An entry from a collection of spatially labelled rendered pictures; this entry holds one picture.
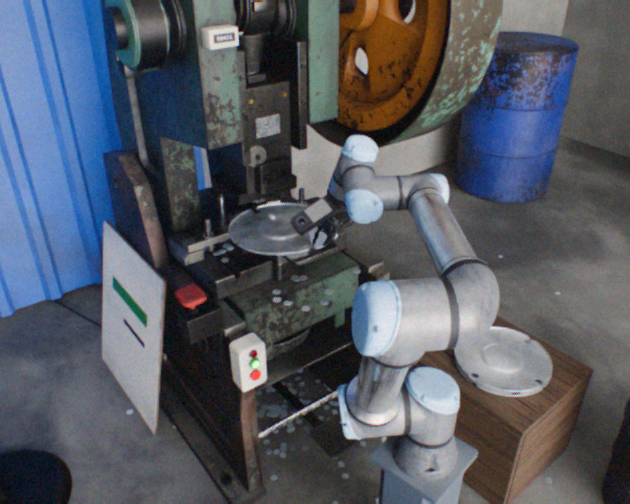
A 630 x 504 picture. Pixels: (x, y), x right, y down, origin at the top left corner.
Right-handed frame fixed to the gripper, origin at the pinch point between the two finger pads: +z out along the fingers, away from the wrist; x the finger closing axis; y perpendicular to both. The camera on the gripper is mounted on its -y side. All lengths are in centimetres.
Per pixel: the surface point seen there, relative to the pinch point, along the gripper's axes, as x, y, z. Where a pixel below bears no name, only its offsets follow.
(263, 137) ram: 27.6, -1.3, -14.0
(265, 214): 21.4, 1.4, 11.3
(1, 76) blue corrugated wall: 136, -36, 40
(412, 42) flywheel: 23, 36, -40
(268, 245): 7.8, -7.9, 5.0
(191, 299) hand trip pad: 1.6, -34.2, 4.5
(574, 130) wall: 63, 334, 108
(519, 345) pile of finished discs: -48, 56, 24
